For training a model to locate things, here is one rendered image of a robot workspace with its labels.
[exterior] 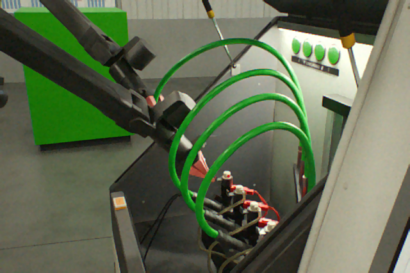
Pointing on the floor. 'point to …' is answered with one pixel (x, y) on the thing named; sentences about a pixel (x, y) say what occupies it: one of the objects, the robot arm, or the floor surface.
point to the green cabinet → (41, 118)
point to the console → (367, 157)
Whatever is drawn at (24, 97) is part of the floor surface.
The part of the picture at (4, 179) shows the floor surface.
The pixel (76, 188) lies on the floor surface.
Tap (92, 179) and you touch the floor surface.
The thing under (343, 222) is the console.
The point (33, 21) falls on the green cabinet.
